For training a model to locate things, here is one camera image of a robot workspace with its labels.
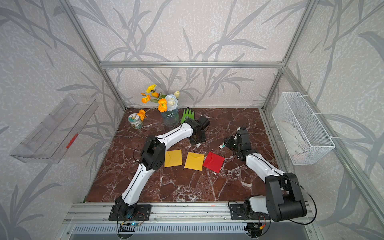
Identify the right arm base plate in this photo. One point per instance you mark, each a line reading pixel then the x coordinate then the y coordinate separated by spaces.
pixel 244 212

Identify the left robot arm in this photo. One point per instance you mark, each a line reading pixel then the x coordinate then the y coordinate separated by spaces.
pixel 153 157

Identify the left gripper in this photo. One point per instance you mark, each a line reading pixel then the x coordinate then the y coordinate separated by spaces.
pixel 203 134

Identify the yellow envelope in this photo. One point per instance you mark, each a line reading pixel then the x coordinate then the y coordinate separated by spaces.
pixel 173 158
pixel 194 161

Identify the orange yellow artificial flowers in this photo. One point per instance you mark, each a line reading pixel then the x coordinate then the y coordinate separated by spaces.
pixel 165 102

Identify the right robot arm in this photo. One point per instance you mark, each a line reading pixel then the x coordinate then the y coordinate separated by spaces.
pixel 283 199

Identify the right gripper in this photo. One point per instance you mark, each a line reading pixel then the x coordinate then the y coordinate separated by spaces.
pixel 229 141

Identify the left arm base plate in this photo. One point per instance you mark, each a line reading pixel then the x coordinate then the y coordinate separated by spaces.
pixel 133 213

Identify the white wire mesh basket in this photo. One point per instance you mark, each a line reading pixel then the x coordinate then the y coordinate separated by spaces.
pixel 294 109

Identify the green work glove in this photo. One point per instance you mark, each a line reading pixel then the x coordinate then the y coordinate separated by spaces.
pixel 188 113

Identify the red envelope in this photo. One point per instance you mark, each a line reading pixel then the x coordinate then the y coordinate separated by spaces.
pixel 214 162

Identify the blue glass vase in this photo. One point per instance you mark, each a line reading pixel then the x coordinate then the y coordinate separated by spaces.
pixel 171 118

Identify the white cloth in basket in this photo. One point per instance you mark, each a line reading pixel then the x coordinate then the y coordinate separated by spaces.
pixel 293 140

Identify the aluminium front rail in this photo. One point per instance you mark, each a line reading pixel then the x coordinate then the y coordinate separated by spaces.
pixel 162 213

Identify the small printed tin can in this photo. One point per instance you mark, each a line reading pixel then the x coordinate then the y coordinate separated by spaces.
pixel 135 121

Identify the clear plastic wall tray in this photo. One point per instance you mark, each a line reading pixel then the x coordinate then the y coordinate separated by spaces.
pixel 50 140

